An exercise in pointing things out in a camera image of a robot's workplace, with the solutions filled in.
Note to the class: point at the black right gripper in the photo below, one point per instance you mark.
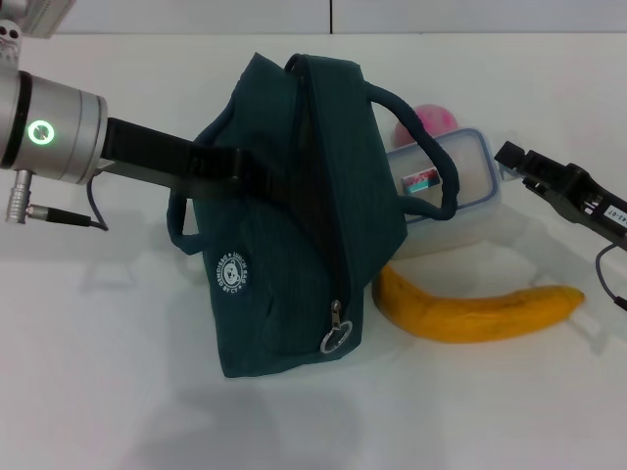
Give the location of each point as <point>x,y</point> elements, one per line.
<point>588,201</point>

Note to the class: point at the pink peach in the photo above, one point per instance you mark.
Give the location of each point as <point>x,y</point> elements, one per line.
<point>436,120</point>

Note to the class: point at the yellow banana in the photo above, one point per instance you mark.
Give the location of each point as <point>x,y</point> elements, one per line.
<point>465,318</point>

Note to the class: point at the clear container blue seal lid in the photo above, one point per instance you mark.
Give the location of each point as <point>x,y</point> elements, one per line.
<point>470,166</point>

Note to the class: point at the dark teal lunch bag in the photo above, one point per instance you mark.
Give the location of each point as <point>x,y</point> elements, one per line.
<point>274,274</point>

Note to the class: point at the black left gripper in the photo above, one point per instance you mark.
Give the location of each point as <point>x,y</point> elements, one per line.
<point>161,156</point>

